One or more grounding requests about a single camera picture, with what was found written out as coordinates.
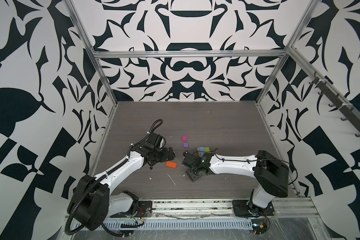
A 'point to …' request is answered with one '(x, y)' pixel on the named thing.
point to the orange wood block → (171, 164)
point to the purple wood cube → (185, 144)
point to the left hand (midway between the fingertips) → (169, 154)
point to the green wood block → (207, 149)
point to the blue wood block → (202, 149)
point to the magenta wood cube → (184, 138)
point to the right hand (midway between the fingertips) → (193, 172)
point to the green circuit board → (259, 225)
